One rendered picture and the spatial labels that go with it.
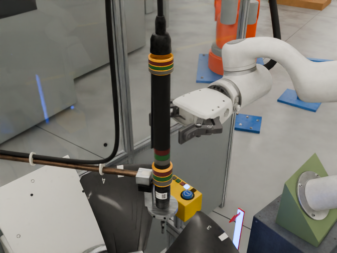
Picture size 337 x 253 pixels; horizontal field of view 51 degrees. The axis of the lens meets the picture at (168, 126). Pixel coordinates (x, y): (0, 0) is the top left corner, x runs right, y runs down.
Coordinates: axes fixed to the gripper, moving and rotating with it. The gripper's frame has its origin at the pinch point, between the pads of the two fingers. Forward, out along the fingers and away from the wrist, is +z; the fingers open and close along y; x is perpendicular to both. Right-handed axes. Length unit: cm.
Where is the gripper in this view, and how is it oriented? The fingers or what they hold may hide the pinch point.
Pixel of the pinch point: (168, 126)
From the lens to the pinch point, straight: 69.8
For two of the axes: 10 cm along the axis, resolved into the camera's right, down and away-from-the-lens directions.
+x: 0.0, -8.4, -5.5
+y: -6.9, -4.0, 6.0
